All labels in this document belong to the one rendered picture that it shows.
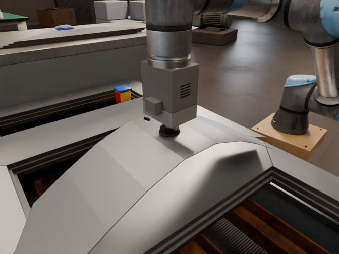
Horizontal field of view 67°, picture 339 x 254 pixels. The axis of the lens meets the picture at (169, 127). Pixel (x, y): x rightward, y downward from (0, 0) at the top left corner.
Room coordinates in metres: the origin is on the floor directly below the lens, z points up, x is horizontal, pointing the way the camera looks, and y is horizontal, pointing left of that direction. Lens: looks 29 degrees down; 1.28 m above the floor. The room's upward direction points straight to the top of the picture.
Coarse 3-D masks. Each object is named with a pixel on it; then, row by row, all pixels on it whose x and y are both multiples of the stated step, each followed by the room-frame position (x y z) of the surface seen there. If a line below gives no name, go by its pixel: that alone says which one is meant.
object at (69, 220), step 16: (64, 176) 0.38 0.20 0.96; (48, 192) 0.36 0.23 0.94; (64, 192) 0.35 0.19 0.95; (80, 192) 0.34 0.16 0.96; (48, 208) 0.33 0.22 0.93; (64, 208) 0.32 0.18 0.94; (80, 208) 0.31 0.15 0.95; (48, 224) 0.30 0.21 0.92; (64, 224) 0.29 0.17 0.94; (80, 224) 0.28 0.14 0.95; (96, 224) 0.27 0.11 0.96; (64, 240) 0.26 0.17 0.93; (80, 240) 0.26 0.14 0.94; (96, 240) 0.25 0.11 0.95
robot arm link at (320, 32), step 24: (288, 0) 0.75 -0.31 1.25; (312, 0) 0.70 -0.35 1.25; (336, 0) 0.66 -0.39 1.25; (288, 24) 0.75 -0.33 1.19; (312, 24) 0.69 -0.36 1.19; (336, 24) 0.65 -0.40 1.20; (312, 48) 0.77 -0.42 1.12; (336, 48) 0.72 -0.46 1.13; (336, 72) 0.76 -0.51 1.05; (312, 96) 0.89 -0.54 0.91; (336, 96) 0.81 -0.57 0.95; (336, 120) 0.83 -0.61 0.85
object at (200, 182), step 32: (96, 96) 1.07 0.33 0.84; (0, 128) 0.82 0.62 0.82; (32, 160) 0.59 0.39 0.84; (64, 160) 0.63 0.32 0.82; (192, 160) 0.57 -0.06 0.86; (224, 160) 0.57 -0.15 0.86; (256, 160) 0.57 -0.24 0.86; (160, 192) 0.45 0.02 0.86; (192, 192) 0.45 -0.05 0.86; (224, 192) 0.45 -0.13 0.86; (256, 192) 0.49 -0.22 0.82; (288, 192) 0.49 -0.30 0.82; (320, 192) 0.45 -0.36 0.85; (128, 224) 0.36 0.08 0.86; (160, 224) 0.36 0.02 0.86; (192, 224) 0.37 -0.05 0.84
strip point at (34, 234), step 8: (32, 208) 0.34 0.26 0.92; (32, 216) 0.33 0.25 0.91; (32, 224) 0.31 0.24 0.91; (40, 224) 0.30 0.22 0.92; (24, 232) 0.30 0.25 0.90; (32, 232) 0.30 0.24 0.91; (40, 232) 0.29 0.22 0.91; (24, 240) 0.29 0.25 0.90; (32, 240) 0.28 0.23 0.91; (40, 240) 0.28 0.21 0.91; (48, 240) 0.27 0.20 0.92; (16, 248) 0.28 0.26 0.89; (24, 248) 0.27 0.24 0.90; (32, 248) 0.27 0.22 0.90; (40, 248) 0.26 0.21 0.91; (48, 248) 0.26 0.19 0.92
